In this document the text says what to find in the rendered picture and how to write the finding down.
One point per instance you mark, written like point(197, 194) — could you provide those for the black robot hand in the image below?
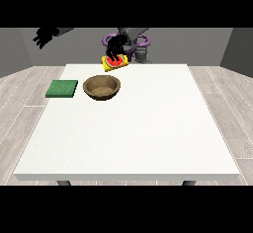
point(46, 36)
point(116, 47)

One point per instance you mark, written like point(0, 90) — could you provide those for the yellow cup with melon print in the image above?
point(115, 62)

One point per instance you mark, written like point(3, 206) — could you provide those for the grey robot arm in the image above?
point(135, 33)
point(64, 30)

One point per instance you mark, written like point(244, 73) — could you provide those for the brown wooden bowl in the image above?
point(101, 87)

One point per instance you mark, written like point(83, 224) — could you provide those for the green square pad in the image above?
point(61, 88)

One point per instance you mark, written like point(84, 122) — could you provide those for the dark table leg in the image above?
point(189, 183)
point(64, 183)

